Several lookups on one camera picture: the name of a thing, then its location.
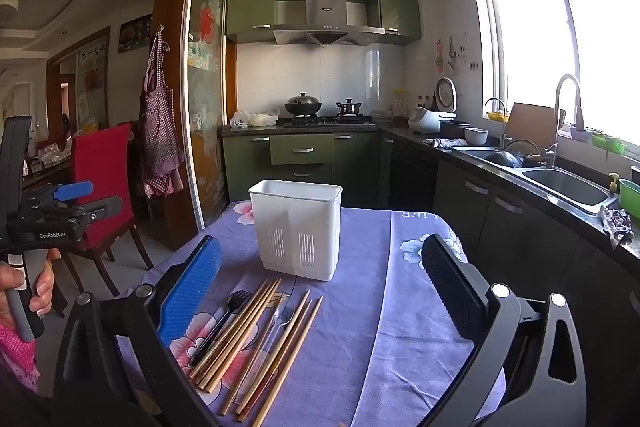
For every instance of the checked apron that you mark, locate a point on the checked apron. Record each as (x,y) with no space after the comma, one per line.
(157,132)

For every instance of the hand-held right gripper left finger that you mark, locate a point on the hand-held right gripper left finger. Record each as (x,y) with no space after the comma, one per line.
(192,292)

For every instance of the pale wall scroll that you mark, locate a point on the pale wall scroll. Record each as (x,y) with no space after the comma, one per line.
(92,82)

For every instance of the black inner pot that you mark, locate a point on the black inner pot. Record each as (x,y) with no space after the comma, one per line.
(452,129)

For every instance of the purple floral tablecloth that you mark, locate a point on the purple floral tablecloth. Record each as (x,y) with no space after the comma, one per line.
(370,307)

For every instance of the green wall cabinets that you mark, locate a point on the green wall cabinets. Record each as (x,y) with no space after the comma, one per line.
(250,2)

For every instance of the black plastic fork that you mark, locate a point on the black plastic fork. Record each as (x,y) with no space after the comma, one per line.
(239,299)

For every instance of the stainless double sink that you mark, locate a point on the stainless double sink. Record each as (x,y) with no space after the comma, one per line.
(565,187)

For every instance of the dark pan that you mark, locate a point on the dark pan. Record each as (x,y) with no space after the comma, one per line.
(502,158)

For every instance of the kitchen window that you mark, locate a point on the kitchen window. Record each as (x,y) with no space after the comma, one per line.
(530,47)

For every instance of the steel range hood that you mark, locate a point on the steel range hood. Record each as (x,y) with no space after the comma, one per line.
(325,14)

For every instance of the wall-hung kitchen tools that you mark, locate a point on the wall-hung kitchen tools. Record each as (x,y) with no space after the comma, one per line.
(440,57)

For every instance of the green box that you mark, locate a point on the green box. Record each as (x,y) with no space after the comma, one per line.
(607,142)

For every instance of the black kitchen countertop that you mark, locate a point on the black kitchen countertop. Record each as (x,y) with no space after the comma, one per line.
(407,134)

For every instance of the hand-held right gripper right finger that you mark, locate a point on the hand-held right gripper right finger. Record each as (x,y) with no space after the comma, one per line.
(452,287)

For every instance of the gas stove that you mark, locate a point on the gas stove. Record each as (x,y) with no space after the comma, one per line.
(325,122)

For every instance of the clear oil bottle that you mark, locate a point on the clear oil bottle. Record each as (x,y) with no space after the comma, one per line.
(400,104)

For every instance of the white plastic bags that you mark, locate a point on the white plastic bags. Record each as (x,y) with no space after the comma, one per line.
(260,119)

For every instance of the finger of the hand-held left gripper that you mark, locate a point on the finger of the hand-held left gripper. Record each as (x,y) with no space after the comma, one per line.
(75,189)
(102,208)

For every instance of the black wok with lid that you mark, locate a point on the black wok with lid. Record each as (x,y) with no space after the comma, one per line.
(302,106)

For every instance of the tall steel faucet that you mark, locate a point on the tall steel faucet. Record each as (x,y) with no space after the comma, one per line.
(556,117)

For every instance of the green plastic basin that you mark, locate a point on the green plastic basin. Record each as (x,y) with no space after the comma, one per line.
(631,199)

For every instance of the small black pot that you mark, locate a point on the small black pot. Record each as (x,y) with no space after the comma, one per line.
(349,108)

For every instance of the white rice cooker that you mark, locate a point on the white rice cooker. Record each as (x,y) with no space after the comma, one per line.
(422,119)

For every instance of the dark wall poster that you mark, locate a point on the dark wall poster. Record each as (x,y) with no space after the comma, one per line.
(135,34)

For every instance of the sliding glass door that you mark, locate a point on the sliding glass door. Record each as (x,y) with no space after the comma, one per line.
(207,147)

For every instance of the white plastic utensil holder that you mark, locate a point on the white plastic utensil holder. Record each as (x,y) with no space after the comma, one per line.
(280,217)

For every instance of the red covered wooden chair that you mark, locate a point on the red covered wooden chair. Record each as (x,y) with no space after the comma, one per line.
(100,177)

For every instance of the person's left forearm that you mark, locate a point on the person's left forearm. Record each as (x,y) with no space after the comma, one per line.
(15,357)

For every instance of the pile of wooden chopsticks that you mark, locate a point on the pile of wooden chopsticks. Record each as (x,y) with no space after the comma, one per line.
(252,312)

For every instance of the crumpled rag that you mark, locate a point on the crumpled rag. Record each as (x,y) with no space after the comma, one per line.
(617,224)

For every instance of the clear plastic spoon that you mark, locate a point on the clear plastic spoon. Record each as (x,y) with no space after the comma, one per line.
(286,318)

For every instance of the small steel faucet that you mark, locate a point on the small steel faucet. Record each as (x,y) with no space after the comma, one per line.
(504,132)

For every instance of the white bowl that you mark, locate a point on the white bowl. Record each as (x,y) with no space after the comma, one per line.
(475,136)

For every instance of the person's left hand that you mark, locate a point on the person's left hand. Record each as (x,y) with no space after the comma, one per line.
(47,287)

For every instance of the brown cutting board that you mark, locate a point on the brown cutting board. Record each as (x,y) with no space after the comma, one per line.
(532,124)

